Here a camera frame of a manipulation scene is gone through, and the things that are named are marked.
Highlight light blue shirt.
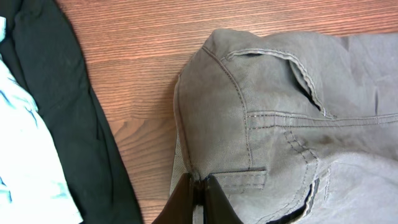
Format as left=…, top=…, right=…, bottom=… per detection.
left=0, top=17, right=84, bottom=224

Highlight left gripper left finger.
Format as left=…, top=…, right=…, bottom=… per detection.
left=152, top=173, right=193, bottom=224

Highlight black shirt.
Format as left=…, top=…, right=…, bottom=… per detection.
left=1, top=0, right=142, bottom=224

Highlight grey shorts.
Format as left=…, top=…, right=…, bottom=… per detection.
left=170, top=29, right=397, bottom=223

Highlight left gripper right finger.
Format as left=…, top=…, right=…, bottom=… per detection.
left=203, top=175, right=243, bottom=224

